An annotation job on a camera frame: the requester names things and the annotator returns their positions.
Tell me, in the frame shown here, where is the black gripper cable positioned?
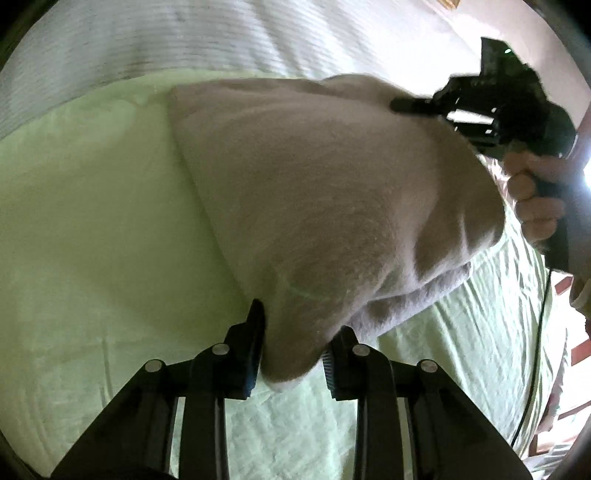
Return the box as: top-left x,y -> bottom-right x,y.
510,267 -> 555,448

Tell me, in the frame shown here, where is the person's right hand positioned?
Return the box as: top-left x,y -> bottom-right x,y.
504,150 -> 590,251

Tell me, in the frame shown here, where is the light green bed sheet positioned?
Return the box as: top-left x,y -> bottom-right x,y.
1,70 -> 567,476

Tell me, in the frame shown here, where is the white striped duvet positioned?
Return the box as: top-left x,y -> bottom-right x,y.
1,1 -> 481,134

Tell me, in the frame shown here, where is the beige fuzzy sweater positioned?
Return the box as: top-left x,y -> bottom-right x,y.
169,75 -> 505,390

